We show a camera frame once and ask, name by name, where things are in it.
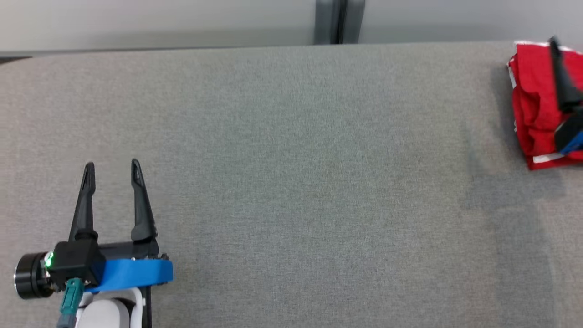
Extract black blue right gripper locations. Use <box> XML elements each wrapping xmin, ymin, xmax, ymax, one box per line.
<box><xmin>548</xmin><ymin>36</ymin><xmax>583</xmax><ymax>155</ymax></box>

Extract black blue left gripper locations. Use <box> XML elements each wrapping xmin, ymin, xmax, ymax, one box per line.
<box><xmin>68</xmin><ymin>158</ymin><xmax>174</xmax><ymax>293</ymax></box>

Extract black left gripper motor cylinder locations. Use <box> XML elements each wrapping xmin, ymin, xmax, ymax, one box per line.
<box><xmin>13</xmin><ymin>251</ymin><xmax>55</xmax><ymax>300</ymax></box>

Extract red white shorts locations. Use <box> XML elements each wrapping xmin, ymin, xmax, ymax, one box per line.
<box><xmin>506</xmin><ymin>41</ymin><xmax>583</xmax><ymax>158</ymax></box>

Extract grey partition post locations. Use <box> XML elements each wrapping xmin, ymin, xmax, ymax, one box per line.
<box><xmin>314</xmin><ymin>0</ymin><xmax>366</xmax><ymax>45</ymax></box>

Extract teal left camera cable plug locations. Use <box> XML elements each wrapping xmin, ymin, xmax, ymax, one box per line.
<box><xmin>56</xmin><ymin>278</ymin><xmax>86</xmax><ymax>328</ymax></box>

